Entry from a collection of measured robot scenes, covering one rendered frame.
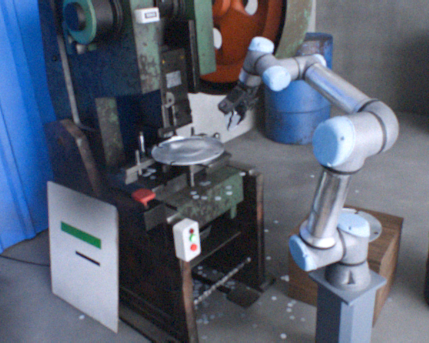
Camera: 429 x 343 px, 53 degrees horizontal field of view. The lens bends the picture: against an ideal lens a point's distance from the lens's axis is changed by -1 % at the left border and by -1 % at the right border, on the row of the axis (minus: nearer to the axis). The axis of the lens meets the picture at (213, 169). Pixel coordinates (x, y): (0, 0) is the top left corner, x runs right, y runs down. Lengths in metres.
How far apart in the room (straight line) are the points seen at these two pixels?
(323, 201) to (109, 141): 0.98
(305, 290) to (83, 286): 1.03
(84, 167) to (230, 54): 0.79
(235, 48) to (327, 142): 0.94
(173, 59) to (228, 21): 0.37
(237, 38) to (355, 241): 0.98
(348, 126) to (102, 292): 1.37
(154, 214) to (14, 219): 1.47
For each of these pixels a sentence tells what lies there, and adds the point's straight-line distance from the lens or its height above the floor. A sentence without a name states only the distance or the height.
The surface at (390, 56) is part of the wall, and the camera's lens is 4.79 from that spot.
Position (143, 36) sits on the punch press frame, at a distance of 1.54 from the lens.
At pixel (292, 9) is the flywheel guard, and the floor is 1.28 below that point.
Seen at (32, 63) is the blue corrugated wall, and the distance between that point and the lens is 2.72.
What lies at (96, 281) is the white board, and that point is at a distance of 2.08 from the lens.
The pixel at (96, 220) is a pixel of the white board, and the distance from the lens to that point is 1.95.
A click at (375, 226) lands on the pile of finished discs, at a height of 0.35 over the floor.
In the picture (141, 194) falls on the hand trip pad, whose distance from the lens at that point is 1.49.
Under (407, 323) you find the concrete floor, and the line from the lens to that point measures 2.15.
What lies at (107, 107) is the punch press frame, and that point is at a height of 0.96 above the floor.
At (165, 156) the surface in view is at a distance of 1.72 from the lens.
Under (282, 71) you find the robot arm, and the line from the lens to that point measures 1.38.
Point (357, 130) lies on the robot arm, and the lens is 1.11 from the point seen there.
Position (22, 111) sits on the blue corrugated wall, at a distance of 2.72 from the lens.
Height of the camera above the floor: 1.43
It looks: 24 degrees down
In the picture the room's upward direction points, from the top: 4 degrees counter-clockwise
